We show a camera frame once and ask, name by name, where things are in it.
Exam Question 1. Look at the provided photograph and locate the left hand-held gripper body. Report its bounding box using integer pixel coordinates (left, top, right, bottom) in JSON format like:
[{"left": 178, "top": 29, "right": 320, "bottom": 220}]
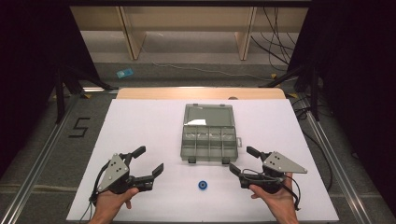
[{"left": 96, "top": 152, "right": 156, "bottom": 195}]

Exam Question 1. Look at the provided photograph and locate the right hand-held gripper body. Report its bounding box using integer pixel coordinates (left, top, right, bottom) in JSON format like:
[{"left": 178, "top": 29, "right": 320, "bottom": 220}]
[{"left": 238, "top": 150, "right": 308, "bottom": 194}]

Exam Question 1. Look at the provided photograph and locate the clear plastic compartment box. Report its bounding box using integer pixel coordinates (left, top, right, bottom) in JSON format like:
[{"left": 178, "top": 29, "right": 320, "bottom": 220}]
[{"left": 179, "top": 103, "right": 244, "bottom": 165}]

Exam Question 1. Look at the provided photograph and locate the person's left hand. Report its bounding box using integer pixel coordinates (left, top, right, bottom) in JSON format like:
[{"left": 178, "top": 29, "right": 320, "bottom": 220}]
[{"left": 92, "top": 187, "right": 140, "bottom": 222}]

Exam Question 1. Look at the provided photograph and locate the person's right hand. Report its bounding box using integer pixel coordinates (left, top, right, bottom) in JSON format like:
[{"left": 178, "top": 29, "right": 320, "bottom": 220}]
[{"left": 248, "top": 173, "right": 301, "bottom": 220}]

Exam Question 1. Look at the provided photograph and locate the white table mat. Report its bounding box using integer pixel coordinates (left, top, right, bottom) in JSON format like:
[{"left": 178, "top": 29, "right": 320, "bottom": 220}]
[{"left": 65, "top": 98, "right": 340, "bottom": 223}]

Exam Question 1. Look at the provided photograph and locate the blue card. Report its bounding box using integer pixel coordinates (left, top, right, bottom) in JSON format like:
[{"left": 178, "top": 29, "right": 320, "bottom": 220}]
[{"left": 116, "top": 67, "right": 134, "bottom": 79}]

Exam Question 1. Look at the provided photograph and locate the black metal stand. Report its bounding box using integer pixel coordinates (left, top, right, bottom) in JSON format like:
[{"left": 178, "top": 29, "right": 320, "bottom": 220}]
[
  {"left": 258, "top": 63, "right": 322, "bottom": 122},
  {"left": 53, "top": 64, "right": 120, "bottom": 125}
]

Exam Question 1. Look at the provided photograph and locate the black curtain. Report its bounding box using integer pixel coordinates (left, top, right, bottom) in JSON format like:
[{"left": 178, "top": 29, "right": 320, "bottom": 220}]
[
  {"left": 288, "top": 0, "right": 396, "bottom": 217},
  {"left": 0, "top": 0, "right": 102, "bottom": 178}
]

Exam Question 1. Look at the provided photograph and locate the beige wooden bench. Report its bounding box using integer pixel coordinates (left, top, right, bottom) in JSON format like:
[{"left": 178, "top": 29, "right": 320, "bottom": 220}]
[{"left": 69, "top": 6, "right": 309, "bottom": 62}]

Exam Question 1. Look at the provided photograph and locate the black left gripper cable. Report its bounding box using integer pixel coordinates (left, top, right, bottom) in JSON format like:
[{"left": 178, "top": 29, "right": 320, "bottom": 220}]
[{"left": 79, "top": 163, "right": 110, "bottom": 222}]

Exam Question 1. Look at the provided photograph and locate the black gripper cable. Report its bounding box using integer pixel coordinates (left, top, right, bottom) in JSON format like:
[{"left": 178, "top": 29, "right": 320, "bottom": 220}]
[
  {"left": 79, "top": 163, "right": 110, "bottom": 222},
  {"left": 242, "top": 168, "right": 302, "bottom": 212}
]

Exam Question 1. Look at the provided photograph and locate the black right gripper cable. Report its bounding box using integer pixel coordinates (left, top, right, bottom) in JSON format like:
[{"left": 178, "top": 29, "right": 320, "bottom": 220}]
[{"left": 242, "top": 168, "right": 302, "bottom": 212}]

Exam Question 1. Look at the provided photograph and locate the black floor cable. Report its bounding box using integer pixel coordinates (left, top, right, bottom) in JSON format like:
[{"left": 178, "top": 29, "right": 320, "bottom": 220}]
[{"left": 292, "top": 97, "right": 334, "bottom": 191}]

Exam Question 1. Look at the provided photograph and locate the aluminium floor rail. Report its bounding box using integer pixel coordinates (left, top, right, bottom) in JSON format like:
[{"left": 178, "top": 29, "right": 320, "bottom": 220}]
[
  {"left": 0, "top": 92, "right": 80, "bottom": 224},
  {"left": 297, "top": 95, "right": 373, "bottom": 224}
]

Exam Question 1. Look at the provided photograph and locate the thin white floor cable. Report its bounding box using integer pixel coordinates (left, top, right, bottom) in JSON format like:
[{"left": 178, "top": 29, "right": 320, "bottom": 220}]
[{"left": 151, "top": 61, "right": 273, "bottom": 82}]

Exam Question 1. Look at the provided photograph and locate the bundle of black cables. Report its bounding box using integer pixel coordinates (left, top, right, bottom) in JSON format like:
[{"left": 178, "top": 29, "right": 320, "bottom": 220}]
[{"left": 249, "top": 6, "right": 301, "bottom": 73}]

